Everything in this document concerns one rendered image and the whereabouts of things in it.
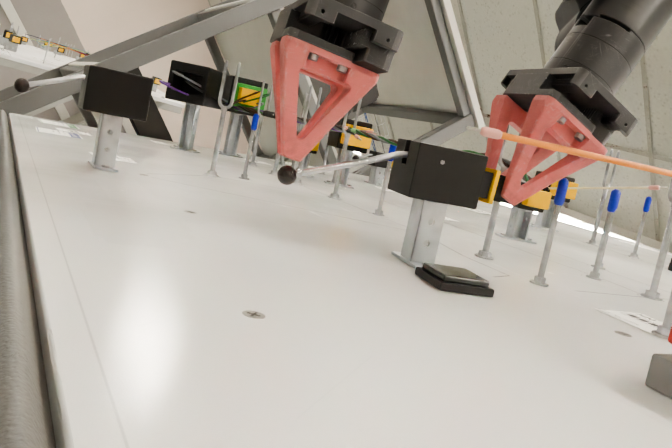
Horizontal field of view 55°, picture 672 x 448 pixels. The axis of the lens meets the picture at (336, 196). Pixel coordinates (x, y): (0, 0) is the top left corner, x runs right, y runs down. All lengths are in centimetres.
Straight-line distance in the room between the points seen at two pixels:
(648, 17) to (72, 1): 761
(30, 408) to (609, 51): 45
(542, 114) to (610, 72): 7
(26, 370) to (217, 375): 6
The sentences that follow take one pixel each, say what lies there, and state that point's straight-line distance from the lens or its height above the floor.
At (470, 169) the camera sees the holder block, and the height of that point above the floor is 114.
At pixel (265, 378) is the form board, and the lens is 23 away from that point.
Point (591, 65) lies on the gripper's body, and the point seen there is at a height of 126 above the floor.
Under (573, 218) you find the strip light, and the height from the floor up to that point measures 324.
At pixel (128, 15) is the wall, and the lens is 808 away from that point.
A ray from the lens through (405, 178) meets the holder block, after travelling 47.
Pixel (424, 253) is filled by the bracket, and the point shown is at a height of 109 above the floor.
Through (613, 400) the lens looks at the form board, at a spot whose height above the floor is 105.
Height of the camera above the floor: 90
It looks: 20 degrees up
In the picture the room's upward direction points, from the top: 61 degrees clockwise
